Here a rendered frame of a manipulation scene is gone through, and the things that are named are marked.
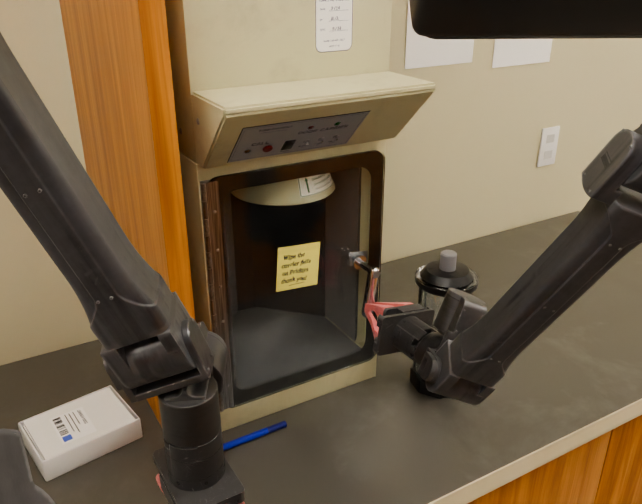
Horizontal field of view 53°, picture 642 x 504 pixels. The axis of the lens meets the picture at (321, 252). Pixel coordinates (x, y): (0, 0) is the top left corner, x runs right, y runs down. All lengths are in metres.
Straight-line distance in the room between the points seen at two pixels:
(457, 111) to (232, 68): 0.93
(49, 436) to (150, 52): 0.65
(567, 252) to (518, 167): 1.24
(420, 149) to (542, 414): 0.76
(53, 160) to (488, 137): 1.46
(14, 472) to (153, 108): 0.53
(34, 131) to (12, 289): 0.91
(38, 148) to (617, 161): 0.49
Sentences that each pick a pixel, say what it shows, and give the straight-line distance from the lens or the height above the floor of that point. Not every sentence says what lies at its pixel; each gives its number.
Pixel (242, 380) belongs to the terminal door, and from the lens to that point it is 1.09.
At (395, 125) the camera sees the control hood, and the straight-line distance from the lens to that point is 0.99.
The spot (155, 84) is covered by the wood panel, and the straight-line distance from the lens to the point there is 0.78.
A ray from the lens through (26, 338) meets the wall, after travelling 1.45.
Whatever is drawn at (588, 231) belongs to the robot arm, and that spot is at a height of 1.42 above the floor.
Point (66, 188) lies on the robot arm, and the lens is 0.51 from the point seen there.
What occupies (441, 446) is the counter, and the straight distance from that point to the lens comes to 1.12.
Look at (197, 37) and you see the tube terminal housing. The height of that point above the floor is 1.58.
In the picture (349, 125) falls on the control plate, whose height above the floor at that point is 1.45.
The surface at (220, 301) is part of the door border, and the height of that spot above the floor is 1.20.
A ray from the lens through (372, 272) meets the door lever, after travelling 1.05.
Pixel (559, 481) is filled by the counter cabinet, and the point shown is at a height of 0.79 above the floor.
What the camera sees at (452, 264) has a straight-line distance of 1.12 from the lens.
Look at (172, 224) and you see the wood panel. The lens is 0.83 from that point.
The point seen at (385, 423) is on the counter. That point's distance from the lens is 1.16.
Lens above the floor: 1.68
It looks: 25 degrees down
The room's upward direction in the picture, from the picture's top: straight up
